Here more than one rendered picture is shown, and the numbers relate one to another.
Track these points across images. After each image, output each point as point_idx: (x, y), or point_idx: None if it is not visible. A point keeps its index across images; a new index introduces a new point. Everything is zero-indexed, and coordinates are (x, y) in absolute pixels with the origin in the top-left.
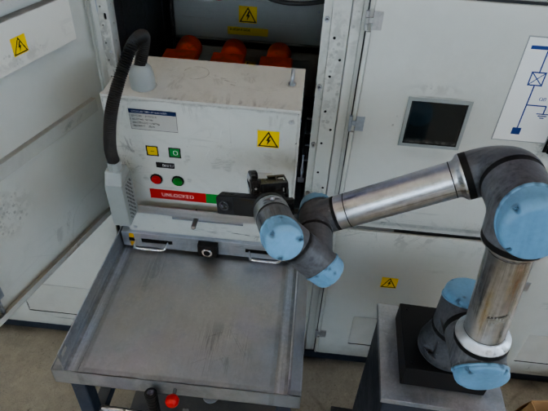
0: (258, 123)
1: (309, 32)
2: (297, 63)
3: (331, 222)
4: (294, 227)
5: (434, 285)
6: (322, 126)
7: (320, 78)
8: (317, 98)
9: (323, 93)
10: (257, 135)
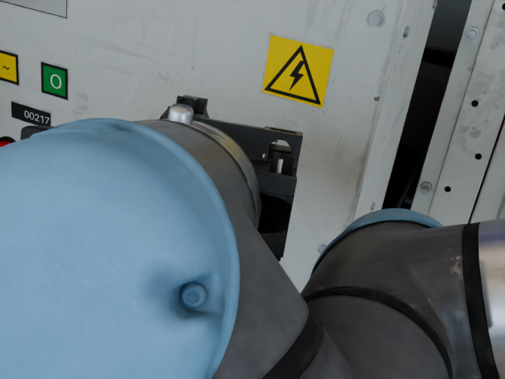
0: (275, 11)
1: (459, 25)
2: (423, 83)
3: (456, 331)
4: (161, 191)
5: None
6: (459, 144)
7: (478, 10)
8: (461, 65)
9: (479, 52)
10: (267, 55)
